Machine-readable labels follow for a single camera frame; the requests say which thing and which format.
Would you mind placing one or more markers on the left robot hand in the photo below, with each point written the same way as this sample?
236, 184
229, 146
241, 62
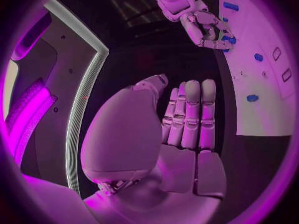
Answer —
130, 134

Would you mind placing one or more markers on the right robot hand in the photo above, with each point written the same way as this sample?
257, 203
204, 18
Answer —
205, 24

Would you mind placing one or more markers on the white task board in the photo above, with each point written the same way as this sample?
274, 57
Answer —
257, 97

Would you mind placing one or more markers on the blue peg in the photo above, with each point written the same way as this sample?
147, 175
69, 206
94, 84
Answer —
225, 19

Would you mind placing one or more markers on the blue long cylinder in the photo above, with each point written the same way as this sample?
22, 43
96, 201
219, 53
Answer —
230, 6

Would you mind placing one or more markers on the blue short cylinder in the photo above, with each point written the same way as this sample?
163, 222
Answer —
258, 57

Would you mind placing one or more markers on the blue block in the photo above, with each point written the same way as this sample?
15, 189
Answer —
252, 98

